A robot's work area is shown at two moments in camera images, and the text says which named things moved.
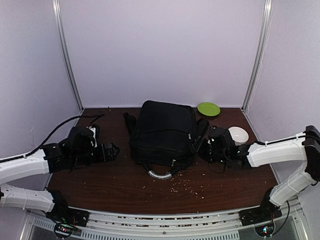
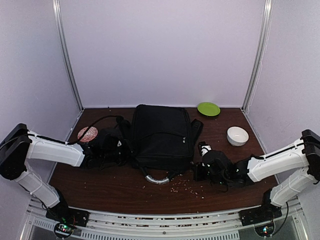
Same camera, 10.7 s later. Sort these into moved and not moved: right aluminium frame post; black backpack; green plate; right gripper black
Moved: right gripper black
Not moved: green plate; black backpack; right aluminium frame post
